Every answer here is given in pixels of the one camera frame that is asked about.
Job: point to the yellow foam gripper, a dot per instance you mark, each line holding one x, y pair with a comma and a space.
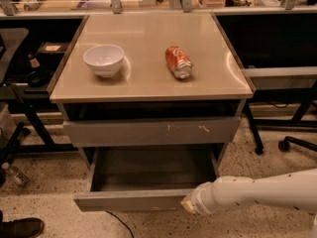
200, 199

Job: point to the grey drawer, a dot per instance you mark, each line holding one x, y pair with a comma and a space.
146, 132
144, 178

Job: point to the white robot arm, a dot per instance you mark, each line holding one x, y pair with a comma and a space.
294, 190

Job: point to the grey top drawer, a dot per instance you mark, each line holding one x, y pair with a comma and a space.
146, 132

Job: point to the grey drawer cabinet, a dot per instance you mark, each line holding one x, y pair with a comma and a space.
145, 88

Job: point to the black desk leg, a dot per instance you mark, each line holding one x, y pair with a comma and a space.
259, 144

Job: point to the black office chair base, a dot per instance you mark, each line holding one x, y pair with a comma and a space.
284, 145

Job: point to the orange soda can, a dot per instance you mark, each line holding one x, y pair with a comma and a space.
178, 62

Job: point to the dark shoe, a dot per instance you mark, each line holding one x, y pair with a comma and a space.
22, 228

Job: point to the white bowl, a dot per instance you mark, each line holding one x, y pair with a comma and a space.
104, 60

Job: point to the plastic water bottle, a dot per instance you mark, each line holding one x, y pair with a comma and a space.
15, 174

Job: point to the dark glass bottle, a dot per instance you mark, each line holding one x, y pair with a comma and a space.
38, 76

